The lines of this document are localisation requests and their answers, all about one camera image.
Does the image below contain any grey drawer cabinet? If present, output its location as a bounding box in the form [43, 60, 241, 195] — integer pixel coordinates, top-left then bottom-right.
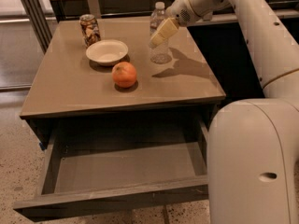
[21, 17, 225, 145]

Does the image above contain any clear plastic water bottle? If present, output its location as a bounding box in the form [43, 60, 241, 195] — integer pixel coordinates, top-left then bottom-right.
[149, 2, 171, 64]

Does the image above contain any white paper bowl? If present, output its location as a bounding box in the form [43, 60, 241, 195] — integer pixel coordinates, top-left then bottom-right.
[86, 39, 128, 66]

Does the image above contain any metal railing frame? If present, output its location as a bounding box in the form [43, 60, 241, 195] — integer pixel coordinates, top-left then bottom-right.
[13, 0, 299, 53]

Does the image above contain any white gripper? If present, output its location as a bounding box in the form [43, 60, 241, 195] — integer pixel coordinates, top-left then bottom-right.
[149, 0, 200, 48]

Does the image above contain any orange fruit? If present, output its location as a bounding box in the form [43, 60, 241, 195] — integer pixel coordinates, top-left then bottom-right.
[112, 62, 136, 88]

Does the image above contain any patterned drink can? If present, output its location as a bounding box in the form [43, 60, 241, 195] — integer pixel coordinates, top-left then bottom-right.
[79, 14, 101, 47]

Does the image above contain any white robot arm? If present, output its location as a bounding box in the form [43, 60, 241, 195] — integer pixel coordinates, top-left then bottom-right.
[150, 0, 299, 224]

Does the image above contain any open grey top drawer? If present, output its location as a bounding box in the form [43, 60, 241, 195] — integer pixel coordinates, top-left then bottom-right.
[13, 120, 208, 222]

